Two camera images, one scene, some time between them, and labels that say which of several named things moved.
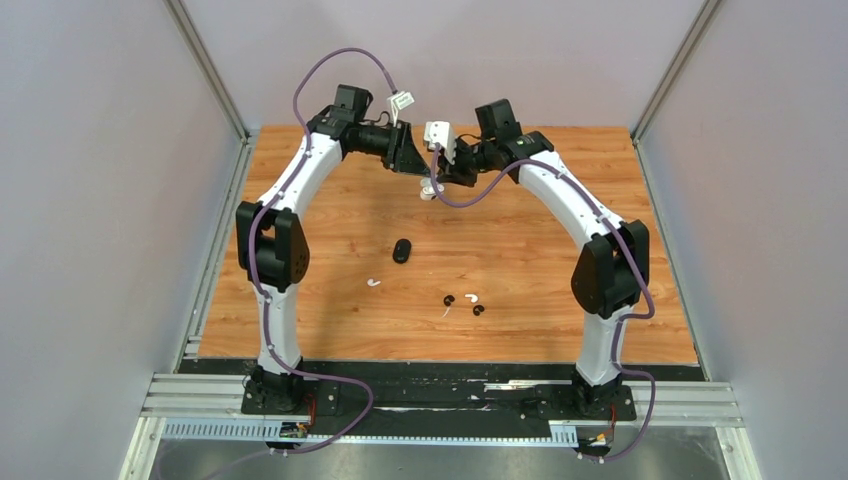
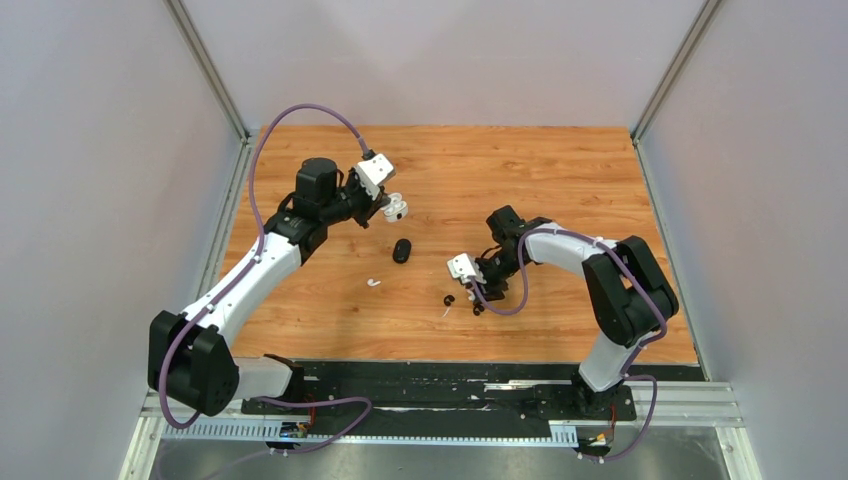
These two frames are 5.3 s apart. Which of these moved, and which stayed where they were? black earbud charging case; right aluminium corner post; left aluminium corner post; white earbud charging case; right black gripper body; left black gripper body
Moved: right black gripper body; white earbud charging case; left black gripper body
Stayed: black earbud charging case; left aluminium corner post; right aluminium corner post
